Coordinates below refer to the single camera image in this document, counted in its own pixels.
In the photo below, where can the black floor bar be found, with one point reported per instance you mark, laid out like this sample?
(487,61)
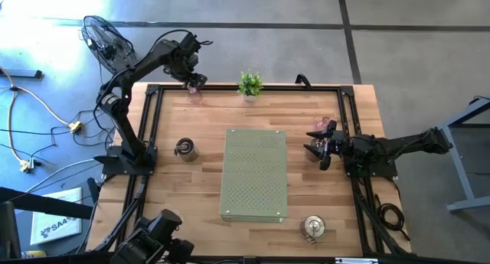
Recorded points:
(21,73)

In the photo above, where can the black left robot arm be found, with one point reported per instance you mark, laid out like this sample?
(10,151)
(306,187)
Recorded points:
(128,134)

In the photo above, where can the black aluminium table frame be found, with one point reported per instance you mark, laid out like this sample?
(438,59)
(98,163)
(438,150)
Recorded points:
(214,87)

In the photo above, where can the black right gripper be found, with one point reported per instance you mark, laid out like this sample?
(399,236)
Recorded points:
(340,145)

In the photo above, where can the white label strip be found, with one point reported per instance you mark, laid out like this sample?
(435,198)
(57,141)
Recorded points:
(356,261)

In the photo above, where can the green perforated metal shelf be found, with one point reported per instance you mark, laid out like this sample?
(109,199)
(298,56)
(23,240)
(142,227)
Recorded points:
(252,176)

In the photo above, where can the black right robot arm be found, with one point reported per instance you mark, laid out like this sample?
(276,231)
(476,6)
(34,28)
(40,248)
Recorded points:
(406,143)

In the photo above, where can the green plant in white pot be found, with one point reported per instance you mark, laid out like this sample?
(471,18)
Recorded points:
(249,84)

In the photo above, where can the black metal beam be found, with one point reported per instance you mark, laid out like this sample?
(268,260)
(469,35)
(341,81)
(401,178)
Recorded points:
(38,204)

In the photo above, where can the black upright panel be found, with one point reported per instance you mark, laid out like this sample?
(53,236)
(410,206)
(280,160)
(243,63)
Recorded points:
(7,229)

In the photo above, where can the blue-grey metal table frame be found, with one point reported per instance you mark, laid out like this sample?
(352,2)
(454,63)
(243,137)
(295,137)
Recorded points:
(461,168)

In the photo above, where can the white printed sign board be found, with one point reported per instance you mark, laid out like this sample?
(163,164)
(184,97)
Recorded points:
(57,218)

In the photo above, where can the small yellow object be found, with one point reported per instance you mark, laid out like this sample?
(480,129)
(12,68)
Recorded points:
(32,253)

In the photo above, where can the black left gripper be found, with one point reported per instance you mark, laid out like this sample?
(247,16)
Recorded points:
(181,67)

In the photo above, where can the black floor fan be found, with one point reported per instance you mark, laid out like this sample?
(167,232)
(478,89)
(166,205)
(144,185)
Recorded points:
(107,46)

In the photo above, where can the black curved bracket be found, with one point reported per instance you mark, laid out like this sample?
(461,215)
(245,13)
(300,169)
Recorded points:
(303,79)

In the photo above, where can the black bulky object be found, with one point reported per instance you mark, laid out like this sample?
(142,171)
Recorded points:
(153,233)

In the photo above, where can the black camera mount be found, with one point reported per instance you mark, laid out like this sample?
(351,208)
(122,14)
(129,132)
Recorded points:
(249,260)

